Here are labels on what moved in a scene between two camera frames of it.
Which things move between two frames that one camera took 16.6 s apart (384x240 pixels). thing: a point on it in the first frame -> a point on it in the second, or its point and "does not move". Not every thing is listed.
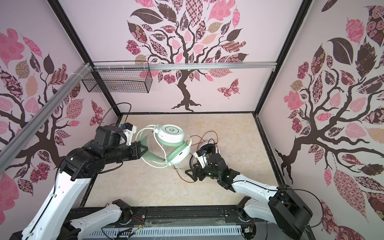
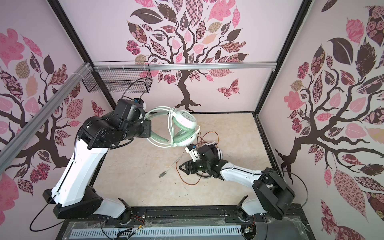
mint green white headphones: x=167 y=144 -> x=182 y=128
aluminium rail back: x=201 y=66 does not move
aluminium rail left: x=23 y=134 does not move
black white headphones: x=208 y=145 does not move
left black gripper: x=136 y=154 -> x=146 y=132
